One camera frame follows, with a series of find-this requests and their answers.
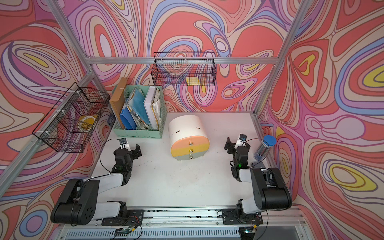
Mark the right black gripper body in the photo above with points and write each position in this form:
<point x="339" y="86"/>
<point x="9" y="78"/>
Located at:
<point x="235" y="160"/>

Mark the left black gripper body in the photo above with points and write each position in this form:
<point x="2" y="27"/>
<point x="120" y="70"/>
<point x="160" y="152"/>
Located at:
<point x="129" y="156"/>

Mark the yellow drawer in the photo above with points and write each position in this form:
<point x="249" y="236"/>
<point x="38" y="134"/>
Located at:
<point x="183" y="151"/>

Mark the green bottom drawer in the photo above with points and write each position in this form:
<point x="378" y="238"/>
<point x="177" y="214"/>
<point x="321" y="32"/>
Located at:
<point x="190" y="156"/>

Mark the white three-drawer cabinet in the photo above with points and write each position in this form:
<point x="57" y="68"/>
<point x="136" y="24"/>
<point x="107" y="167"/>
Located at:
<point x="186" y="126"/>

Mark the orange top drawer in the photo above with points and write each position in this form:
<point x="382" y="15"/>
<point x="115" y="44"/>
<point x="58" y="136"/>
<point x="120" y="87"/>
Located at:
<point x="191" y="142"/>

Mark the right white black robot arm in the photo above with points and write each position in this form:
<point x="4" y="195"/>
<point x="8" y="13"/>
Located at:
<point x="270" y="192"/>

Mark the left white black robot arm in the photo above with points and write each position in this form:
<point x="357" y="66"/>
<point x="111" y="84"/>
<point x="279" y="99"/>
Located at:
<point x="78" y="203"/>

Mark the green file organizer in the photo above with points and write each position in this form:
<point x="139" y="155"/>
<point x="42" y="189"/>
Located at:
<point x="143" y="131"/>

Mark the blue folder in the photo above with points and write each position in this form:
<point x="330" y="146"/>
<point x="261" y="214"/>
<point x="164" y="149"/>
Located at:
<point x="127" y="119"/>

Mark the blue-capped clear tube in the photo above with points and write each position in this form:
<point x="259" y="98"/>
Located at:
<point x="263" y="149"/>

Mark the teal folder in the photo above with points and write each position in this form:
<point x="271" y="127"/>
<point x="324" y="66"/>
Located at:
<point x="136" y="104"/>

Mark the white binder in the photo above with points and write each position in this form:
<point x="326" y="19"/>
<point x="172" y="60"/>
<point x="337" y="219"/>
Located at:
<point x="148" y="103"/>

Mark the yellow tape roll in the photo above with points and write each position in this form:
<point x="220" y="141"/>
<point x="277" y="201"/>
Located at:
<point x="85" y="123"/>

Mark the brown folder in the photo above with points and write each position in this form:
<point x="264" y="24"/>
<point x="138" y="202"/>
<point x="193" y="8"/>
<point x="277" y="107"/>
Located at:
<point x="118" y="100"/>

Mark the yellow sticky note pad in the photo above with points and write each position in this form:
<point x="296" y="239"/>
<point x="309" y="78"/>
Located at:
<point x="193" y="81"/>

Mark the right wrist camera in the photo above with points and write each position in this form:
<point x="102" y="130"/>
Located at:
<point x="241" y="140"/>

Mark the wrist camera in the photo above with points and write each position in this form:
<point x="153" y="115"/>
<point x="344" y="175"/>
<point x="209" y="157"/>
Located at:
<point x="124" y="143"/>
<point x="241" y="140"/>

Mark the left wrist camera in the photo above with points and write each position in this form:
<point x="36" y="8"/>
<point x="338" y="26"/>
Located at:
<point x="124" y="143"/>

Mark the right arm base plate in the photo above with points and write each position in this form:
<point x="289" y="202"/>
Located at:
<point x="237" y="217"/>

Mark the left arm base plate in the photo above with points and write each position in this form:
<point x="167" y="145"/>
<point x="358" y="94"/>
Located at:
<point x="131" y="218"/>

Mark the left black wire basket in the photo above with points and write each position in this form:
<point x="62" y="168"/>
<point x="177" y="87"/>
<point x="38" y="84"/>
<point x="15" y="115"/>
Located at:
<point x="59" y="129"/>

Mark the black wire basket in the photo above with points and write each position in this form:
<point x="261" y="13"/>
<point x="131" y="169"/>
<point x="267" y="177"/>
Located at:
<point x="59" y="129"/>
<point x="172" y="68"/>

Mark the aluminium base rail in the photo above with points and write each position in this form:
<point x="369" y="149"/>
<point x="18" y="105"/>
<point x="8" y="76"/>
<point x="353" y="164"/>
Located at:
<point x="196" y="223"/>

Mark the rear black wire basket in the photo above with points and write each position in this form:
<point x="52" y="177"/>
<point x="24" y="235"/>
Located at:
<point x="172" y="68"/>

